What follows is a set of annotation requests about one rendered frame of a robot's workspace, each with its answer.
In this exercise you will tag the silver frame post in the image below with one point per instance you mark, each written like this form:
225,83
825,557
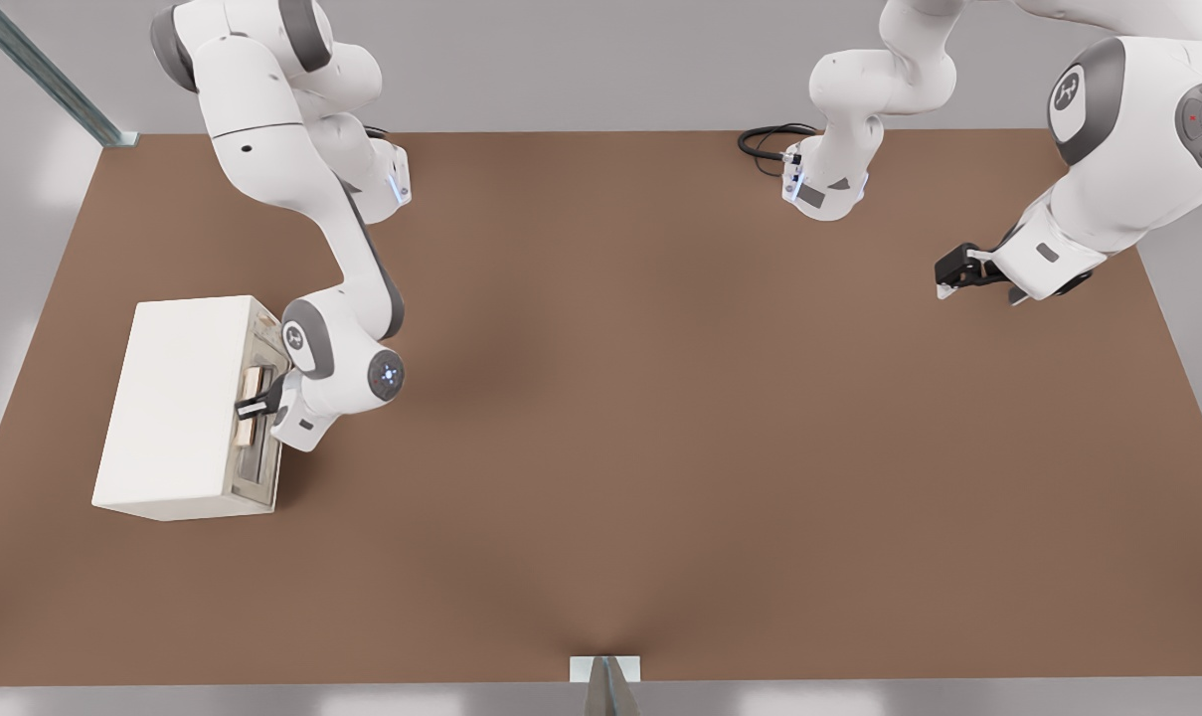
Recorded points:
49,70
606,686

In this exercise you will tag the white oven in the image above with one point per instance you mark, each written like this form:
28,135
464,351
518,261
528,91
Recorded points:
178,408

